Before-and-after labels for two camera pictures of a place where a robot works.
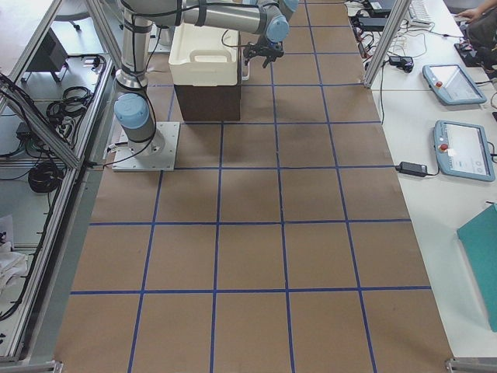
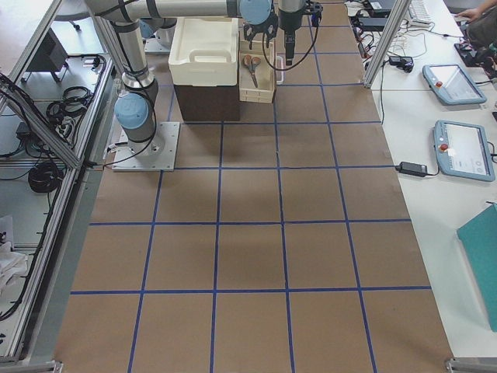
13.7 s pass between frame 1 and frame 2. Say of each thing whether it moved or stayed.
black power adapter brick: stayed
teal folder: stayed
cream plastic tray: stayed
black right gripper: moved
